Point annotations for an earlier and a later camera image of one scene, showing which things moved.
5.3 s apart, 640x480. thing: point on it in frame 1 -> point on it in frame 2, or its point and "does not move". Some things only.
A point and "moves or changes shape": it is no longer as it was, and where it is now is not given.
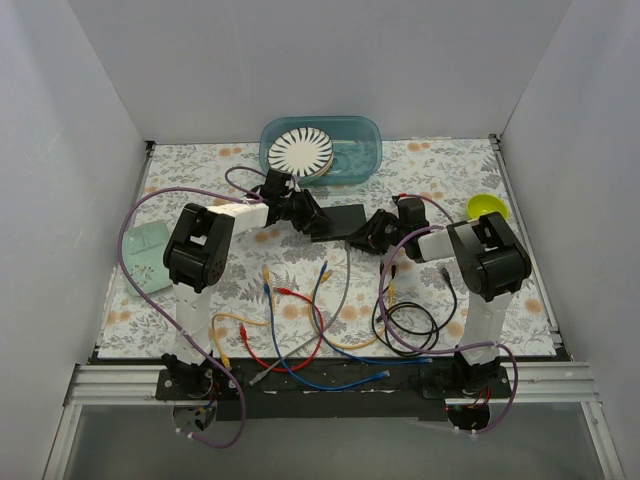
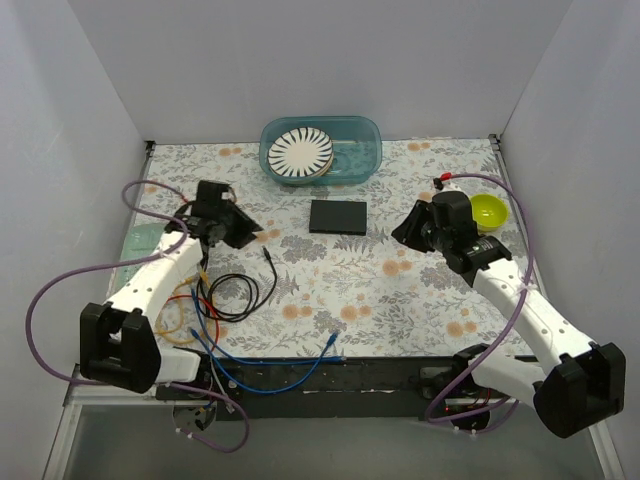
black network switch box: x=344 y=220 moves or changes shape
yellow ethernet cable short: x=217 y=343 -> x=160 y=333
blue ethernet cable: x=292 y=377 -> x=298 y=384
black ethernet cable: x=411 y=332 -> x=210 y=292
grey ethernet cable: x=267 y=370 -> x=228 y=405
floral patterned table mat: x=287 y=297 does not move
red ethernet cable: x=262 y=363 moves or changes shape
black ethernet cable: x=429 y=311 -> x=252 y=307
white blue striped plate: x=303 y=151 does not move
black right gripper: x=376 y=232 -> x=419 y=228
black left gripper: x=308 y=214 -> x=232 y=220
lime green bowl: x=484 y=203 does not move
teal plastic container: x=357 y=144 does not move
